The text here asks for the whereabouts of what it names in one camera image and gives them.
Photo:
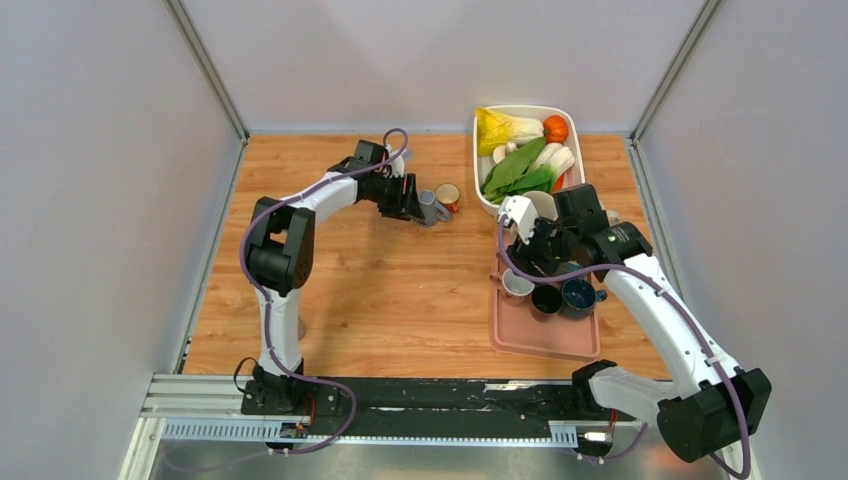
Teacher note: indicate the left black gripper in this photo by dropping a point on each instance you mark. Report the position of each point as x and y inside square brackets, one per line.
[405, 206]

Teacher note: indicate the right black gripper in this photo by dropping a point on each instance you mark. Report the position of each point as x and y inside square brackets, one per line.
[527, 253]

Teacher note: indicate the grey-blue dotted mug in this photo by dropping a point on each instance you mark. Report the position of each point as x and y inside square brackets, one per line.
[432, 210]

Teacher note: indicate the small brown mug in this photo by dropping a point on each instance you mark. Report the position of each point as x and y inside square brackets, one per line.
[546, 301]

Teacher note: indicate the small pink dotted mug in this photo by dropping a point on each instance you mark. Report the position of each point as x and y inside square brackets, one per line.
[510, 288]

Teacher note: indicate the dark blue round mug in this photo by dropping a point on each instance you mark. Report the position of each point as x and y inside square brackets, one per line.
[580, 298]

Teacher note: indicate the tall white floral mug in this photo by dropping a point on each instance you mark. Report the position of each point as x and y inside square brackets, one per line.
[613, 217]

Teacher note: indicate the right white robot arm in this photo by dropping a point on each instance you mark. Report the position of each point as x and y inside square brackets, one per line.
[712, 402]

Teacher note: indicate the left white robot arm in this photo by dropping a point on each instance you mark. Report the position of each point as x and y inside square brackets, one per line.
[277, 251]

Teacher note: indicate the orange small mug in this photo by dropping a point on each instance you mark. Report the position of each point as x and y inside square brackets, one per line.
[449, 195]

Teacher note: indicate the orange carrot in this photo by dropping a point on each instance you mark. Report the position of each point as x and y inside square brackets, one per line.
[559, 184]

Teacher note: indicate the green leafy vegetable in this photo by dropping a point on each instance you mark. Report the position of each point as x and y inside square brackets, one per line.
[517, 174]

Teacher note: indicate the white bok choy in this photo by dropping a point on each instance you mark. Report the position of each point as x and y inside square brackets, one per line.
[553, 161]

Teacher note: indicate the white vegetable bin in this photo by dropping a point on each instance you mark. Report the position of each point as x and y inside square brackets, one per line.
[482, 165]

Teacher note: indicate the pink plastic tray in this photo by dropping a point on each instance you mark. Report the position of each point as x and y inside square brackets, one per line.
[513, 328]

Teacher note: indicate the white mushroom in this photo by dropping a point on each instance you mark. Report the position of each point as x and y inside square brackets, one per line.
[502, 151]

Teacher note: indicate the small orange pumpkin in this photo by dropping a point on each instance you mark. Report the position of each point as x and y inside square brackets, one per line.
[556, 129]

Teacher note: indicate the yellow napa cabbage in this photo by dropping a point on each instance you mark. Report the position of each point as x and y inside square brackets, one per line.
[496, 128]

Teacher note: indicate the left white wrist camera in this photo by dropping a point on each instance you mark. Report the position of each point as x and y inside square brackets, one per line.
[397, 167]

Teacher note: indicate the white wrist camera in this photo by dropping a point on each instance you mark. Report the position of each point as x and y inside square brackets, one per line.
[518, 215]
[397, 167]

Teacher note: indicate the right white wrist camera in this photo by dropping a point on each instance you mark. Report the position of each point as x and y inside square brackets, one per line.
[518, 215]

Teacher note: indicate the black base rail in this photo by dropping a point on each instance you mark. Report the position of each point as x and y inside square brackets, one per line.
[409, 408]

